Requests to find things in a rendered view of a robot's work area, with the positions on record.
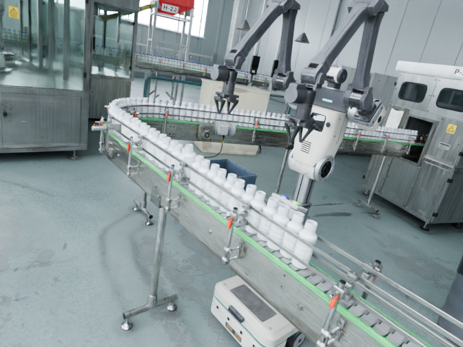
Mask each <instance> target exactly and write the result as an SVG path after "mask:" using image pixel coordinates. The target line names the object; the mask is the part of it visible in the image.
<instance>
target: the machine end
mask: <svg viewBox="0 0 463 347"><path fill-rule="evenodd" d="M395 70H396V71H397V72H400V75H399V78H398V82H395V83H394V85H395V89H394V92H393V96H392V98H391V102H390V104H389V108H388V110H387V114H386V116H385V118H384V122H383V124H382V126H381V128H382V127H384V126H385V124H386V122H387V119H388V116H389V113H390V111H391V108H392V107H394V108H398V109H402V110H405V112H404V115H403V117H402V120H401V123H400V126H399V128H398V129H407V130H411V131H412V130H414V131H418V135H423V134H424V135H425V136H426V135H428V138H427V139H426V142H425V143H424V144H425V145H424V148H423V150H422V153H421V155H420V157H419V158H412V157H403V156H392V157H387V158H386V160H385V163H384V167H383V168H382V172H381V174H380V177H379V180H378V183H377V186H376V188H375V191H374V193H376V194H378V195H379V196H381V197H383V198H384V199H386V200H388V201H389V202H392V203H393V204H395V205H397V206H399V207H400V208H402V209H404V210H405V211H407V212H409V213H411V214H412V215H414V216H416V217H417V218H419V219H421V220H423V221H425V225H424V226H422V225H420V228H421V229H422V230H424V231H429V230H430V229H429V228H428V227H427V224H439V223H454V222H457V224H452V226H453V227H455V228H457V229H462V227H461V226H460V225H459V224H460V223H461V222H463V67H458V66H451V65H437V64H429V63H415V62H408V61H398V64H397V66H396V69H395ZM421 143H423V142H421ZM382 157H383V155H375V154H372V157H371V160H370V163H369V166H368V169H367V172H366V175H365V176H364V175H363V177H362V178H364V180H363V183H362V186H363V187H365V188H367V191H366V192H362V194H364V195H366V196H369V194H370V193H368V191H369V190H371V188H372V186H373V183H374V180H375V177H376V175H377V172H378V169H379V166H380V163H381V161H382Z"/></svg>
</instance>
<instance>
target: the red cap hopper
mask: <svg viewBox="0 0 463 347"><path fill-rule="evenodd" d="M150 1H157V2H158V3H160V7H161V9H159V8H151V9H150V22H149V30H148V39H147V54H148V56H149V55H150V54H151V55H152V57H153V55H154V48H155V49H156V51H157V52H159V51H158V49H157V48H156V46H157V47H158V48H159V50H160V51H161V52H162V54H164V51H162V49H161V47H160V46H159V45H158V43H157V42H160V43H166V44H170V45H177V46H178V47H177V48H176V49H175V50H174V51H172V52H171V53H170V54H173V53H174V52H175V51H177V50H178V49H179V48H180V52H179V53H178V54H176V56H178V55H179V60H182V54H183V51H185V50H186V51H185V61H187V60H188V54H189V45H190V39H191V33H192V23H193V17H194V9H195V7H194V4H195V0H150ZM153 10H154V12H153ZM188 10H191V13H190V19H187V11H188ZM182 12H184V18H182V17H176V16H175V15H177V14H180V13H182ZM153 15H154V21H153V29H152V18H153ZM157 17H163V18H166V19H172V20H175V21H181V22H183V29H182V35H181V44H177V43H170V42H167V41H160V40H156V39H155V34H156V20H157ZM187 22H189V30H188V35H187V45H183V43H184V37H185V26H186V23H187ZM151 33H152V38H151ZM150 43H151V52H150ZM154 43H155V44H156V46H155V45H154ZM183 47H185V48H184V49H183ZM184 63H185V62H184ZM147 71H148V70H145V78H144V86H143V98H144V93H145V80H146V78H147ZM150 85H151V79H150V80H149V81H148V84H147V101H149V100H150V95H151V94H152V93H154V92H155V90H153V91H152V92H150ZM184 86H185V84H184V83H182V84H181V95H180V100H179V101H180V104H179V105H182V101H183V92H184ZM177 94H178V82H176V87H175V93H174V97H173V99H172V100H173V104H174V105H175V102H176V99H177ZM142 102H143V101H142Z"/></svg>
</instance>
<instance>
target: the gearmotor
mask: <svg viewBox="0 0 463 347"><path fill-rule="evenodd" d="M235 133H236V126H235V124H234V123H226V122H221V121H213V122H212V123H211V124H205V123H201V124H199V126H198V135H197V141H207V142H211V141H212V137H213V135H217V136H223V140H224V137H225V136H234V134H235ZM222 148H223V141H222V146H221V150H220V152H221V151H222ZM220 152H219V153H220ZM219 153H218V154H217V155H219ZM217 155H215V156H217ZM215 156H211V157H204V158H212V157H215Z"/></svg>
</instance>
